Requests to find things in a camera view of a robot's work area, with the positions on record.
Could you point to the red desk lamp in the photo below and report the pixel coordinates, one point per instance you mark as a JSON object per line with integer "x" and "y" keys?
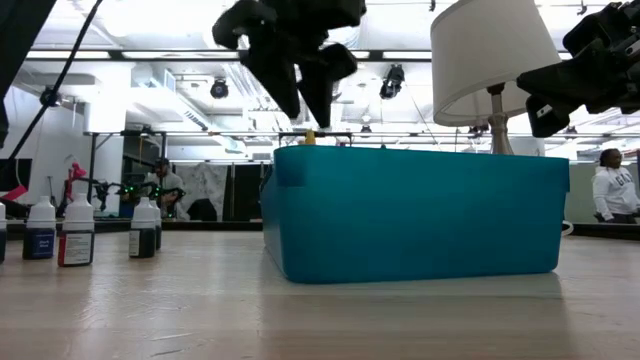
{"x": 76, "y": 172}

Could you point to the grey green partition panel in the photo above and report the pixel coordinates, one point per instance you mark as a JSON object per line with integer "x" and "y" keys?
{"x": 580, "y": 190}

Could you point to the background robot arms green lights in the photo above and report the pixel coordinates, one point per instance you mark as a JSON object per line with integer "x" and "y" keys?
{"x": 107, "y": 189}

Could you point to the red slanted object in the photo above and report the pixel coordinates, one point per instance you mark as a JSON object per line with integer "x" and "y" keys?
{"x": 14, "y": 193}

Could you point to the black background chair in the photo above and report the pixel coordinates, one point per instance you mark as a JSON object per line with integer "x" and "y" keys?
{"x": 202, "y": 211}

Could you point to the small blue food coloring bottle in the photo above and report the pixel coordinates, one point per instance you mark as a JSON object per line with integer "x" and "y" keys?
{"x": 40, "y": 245}

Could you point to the black monitor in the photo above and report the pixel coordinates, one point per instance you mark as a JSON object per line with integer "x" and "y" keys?
{"x": 15, "y": 175}

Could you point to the blue plastic bin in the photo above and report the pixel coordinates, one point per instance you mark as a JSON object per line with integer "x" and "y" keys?
{"x": 415, "y": 215}

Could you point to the black ceiling spotlight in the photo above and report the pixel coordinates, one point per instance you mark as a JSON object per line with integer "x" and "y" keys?
{"x": 219, "y": 89}
{"x": 49, "y": 96}
{"x": 392, "y": 81}

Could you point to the black overhead crossbar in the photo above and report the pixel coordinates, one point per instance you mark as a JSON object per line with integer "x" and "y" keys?
{"x": 115, "y": 55}

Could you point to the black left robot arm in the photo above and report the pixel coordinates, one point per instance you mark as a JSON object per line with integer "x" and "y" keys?
{"x": 20, "y": 30}

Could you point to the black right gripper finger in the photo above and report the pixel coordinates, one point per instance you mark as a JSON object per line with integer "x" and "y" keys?
{"x": 547, "y": 120}
{"x": 592, "y": 30}

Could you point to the black background rack frame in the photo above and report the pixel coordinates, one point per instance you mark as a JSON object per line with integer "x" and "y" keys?
{"x": 92, "y": 165}

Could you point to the small dark food coloring bottle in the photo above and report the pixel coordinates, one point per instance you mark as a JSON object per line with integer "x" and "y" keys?
{"x": 2, "y": 240}
{"x": 141, "y": 245}

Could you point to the white shade silver table lamp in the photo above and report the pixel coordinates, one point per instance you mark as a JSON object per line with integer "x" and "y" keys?
{"x": 480, "y": 50}

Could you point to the large yellow food coloring bottle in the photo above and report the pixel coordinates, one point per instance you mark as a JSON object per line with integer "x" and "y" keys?
{"x": 310, "y": 138}

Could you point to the small red food coloring bottle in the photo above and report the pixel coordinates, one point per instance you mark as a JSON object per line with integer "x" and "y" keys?
{"x": 76, "y": 250}

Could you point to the person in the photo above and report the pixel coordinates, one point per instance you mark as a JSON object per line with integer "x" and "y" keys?
{"x": 167, "y": 182}
{"x": 615, "y": 190}

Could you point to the black aluminium table frame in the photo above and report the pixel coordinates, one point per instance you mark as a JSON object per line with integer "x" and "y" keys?
{"x": 200, "y": 226}

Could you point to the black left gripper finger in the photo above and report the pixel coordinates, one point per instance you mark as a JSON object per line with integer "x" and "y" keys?
{"x": 250, "y": 25}
{"x": 320, "y": 90}

